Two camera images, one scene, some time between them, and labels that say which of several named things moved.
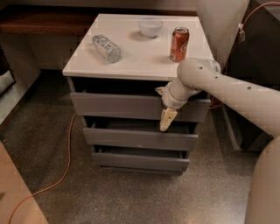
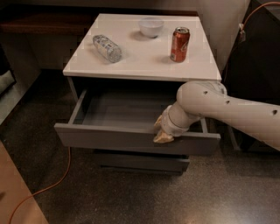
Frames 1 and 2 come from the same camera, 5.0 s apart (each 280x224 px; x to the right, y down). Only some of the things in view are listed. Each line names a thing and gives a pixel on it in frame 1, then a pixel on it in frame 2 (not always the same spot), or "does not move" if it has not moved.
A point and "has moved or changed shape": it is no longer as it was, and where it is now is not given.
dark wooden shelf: x=43 y=20 does not move
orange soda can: x=178 y=45 does not move
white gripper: x=170 y=99 → x=168 y=123
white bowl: x=150 y=26 does not move
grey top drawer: x=134 y=106 has moved or changed shape
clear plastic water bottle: x=107 y=48 does not move
